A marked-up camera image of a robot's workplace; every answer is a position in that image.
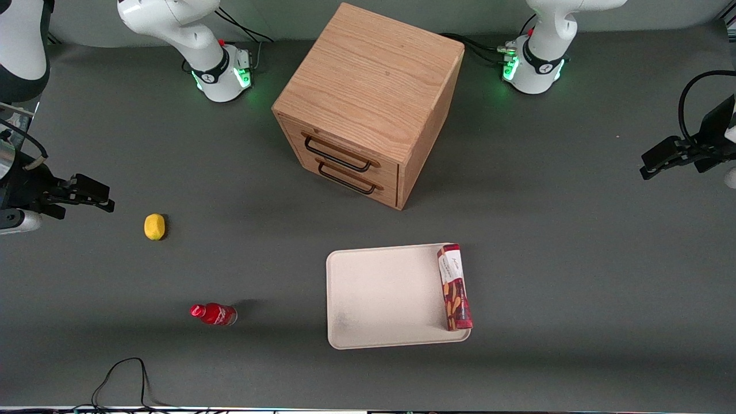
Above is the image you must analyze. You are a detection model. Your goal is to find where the wooden drawer cabinet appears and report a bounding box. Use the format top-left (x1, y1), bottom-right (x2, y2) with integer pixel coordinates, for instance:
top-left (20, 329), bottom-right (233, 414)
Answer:
top-left (271, 2), bottom-right (465, 211)

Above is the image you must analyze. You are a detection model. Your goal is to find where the black looped table cable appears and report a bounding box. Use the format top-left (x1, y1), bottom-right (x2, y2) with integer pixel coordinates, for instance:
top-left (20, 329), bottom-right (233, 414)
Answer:
top-left (72, 356), bottom-right (190, 412)

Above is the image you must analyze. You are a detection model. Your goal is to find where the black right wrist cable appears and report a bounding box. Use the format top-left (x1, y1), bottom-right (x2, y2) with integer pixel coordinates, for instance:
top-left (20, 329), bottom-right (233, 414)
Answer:
top-left (0, 121), bottom-right (49, 171)

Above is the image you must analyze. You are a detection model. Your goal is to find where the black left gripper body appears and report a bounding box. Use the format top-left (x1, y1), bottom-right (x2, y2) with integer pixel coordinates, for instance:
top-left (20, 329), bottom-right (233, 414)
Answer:
top-left (693, 95), bottom-right (736, 173)

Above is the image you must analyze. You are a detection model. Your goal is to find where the black arm base cable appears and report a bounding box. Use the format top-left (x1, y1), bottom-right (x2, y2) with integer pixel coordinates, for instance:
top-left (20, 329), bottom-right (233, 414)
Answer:
top-left (440, 33), bottom-right (518, 65)
top-left (214, 7), bottom-right (275, 71)

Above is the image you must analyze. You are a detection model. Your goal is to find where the black right arm base cable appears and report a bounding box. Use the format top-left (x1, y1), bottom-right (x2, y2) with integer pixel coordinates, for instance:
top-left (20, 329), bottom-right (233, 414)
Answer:
top-left (214, 7), bottom-right (275, 71)

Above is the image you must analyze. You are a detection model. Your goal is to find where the small red drink bottle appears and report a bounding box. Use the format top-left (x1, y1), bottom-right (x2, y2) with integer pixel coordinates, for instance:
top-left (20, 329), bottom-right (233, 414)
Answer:
top-left (190, 302), bottom-right (238, 327)

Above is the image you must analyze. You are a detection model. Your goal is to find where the clear plastic bracket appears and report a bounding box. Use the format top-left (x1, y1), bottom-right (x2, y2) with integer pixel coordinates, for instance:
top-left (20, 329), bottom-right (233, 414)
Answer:
top-left (0, 102), bottom-right (40, 173)

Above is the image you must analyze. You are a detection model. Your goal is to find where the red tartan cookie box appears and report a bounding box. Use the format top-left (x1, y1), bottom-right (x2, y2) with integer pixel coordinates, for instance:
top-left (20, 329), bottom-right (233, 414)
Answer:
top-left (436, 243), bottom-right (474, 332)

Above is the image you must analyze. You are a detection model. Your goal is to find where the beige plastic tray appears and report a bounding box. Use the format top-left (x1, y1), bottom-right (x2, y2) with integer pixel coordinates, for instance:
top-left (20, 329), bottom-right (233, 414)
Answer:
top-left (325, 243), bottom-right (472, 350)

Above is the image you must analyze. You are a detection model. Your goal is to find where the wooden drawer front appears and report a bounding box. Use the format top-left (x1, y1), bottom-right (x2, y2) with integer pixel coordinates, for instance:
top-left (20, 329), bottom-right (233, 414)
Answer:
top-left (281, 132), bottom-right (400, 210)
top-left (276, 114), bottom-right (400, 187)

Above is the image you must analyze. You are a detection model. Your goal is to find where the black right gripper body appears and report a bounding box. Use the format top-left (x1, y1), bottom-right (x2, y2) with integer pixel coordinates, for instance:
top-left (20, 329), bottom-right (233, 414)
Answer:
top-left (0, 166), bottom-right (73, 221)

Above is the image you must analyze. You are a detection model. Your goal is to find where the black left arm base cable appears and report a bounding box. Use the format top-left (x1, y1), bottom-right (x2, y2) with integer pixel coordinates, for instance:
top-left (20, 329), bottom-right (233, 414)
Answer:
top-left (440, 33), bottom-right (518, 65)

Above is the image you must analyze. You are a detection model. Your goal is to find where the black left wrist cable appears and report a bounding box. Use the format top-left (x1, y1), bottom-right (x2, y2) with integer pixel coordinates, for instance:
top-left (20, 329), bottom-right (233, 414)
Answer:
top-left (677, 70), bottom-right (736, 145)

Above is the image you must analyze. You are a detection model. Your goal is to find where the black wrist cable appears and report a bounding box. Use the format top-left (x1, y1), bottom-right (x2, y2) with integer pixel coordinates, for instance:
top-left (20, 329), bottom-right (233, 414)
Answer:
top-left (0, 121), bottom-right (49, 171)
top-left (677, 70), bottom-right (736, 145)

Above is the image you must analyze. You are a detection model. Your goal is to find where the yellow lemon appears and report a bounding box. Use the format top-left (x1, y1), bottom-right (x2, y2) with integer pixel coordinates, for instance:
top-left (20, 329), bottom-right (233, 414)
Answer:
top-left (144, 213), bottom-right (166, 241)

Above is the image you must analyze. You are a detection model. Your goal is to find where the black metal drawer handle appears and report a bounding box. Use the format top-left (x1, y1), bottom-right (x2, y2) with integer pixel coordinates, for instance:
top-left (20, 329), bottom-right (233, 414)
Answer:
top-left (316, 158), bottom-right (383, 195)
top-left (303, 133), bottom-right (381, 173)

